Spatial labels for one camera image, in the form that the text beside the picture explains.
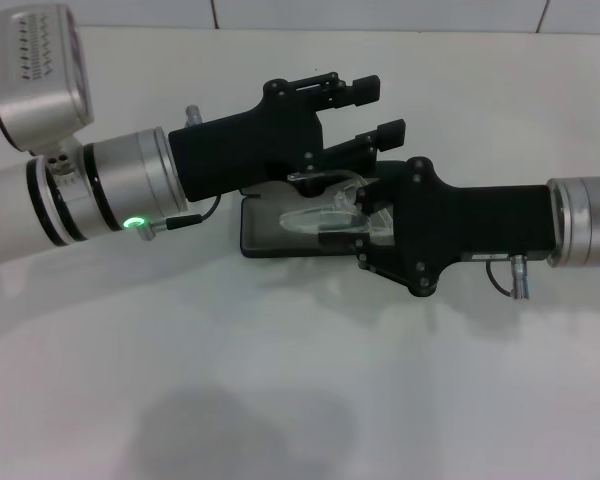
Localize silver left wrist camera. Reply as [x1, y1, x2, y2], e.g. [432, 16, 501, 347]
[0, 3, 95, 156]

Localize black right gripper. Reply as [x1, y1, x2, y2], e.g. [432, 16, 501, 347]
[319, 156, 566, 300]

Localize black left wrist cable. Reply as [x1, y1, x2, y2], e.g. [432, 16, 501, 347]
[138, 192, 225, 242]

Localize black glasses case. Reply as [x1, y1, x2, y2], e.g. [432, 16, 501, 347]
[239, 159, 411, 262]

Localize clear white glasses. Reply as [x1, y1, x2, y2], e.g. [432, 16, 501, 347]
[278, 169, 396, 247]

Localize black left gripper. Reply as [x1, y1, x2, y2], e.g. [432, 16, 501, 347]
[168, 70, 407, 204]

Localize right wrist cable with plug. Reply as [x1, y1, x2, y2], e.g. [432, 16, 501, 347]
[484, 253, 532, 301]

